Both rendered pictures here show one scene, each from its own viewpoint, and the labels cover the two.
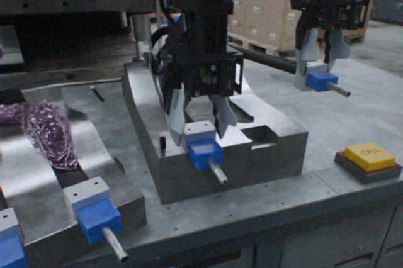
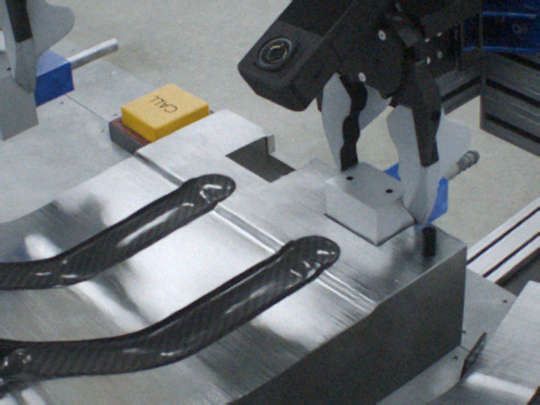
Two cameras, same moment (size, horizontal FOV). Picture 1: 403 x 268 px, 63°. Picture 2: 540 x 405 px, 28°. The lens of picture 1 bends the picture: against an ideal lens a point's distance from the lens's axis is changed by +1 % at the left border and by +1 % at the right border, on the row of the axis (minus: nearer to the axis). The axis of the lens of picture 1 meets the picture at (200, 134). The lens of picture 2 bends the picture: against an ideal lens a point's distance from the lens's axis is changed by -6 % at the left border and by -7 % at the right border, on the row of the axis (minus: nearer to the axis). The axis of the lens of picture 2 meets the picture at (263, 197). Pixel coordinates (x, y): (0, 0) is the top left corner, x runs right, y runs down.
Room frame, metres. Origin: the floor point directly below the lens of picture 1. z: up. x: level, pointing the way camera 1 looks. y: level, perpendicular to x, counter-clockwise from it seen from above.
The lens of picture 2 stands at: (0.71, 0.59, 1.34)
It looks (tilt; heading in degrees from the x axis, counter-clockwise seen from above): 34 degrees down; 252
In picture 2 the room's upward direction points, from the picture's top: 5 degrees counter-clockwise
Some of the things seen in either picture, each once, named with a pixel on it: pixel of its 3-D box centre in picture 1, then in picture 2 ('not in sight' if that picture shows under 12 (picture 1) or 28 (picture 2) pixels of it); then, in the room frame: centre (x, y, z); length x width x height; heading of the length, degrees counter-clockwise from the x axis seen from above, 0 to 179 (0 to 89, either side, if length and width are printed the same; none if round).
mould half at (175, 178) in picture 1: (191, 100); (52, 350); (0.69, 0.02, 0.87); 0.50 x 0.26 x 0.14; 19
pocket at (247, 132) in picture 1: (257, 142); (272, 177); (0.49, -0.10, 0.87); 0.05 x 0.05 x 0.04; 19
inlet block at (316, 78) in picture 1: (325, 82); (50, 72); (0.62, -0.25, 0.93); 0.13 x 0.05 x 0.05; 19
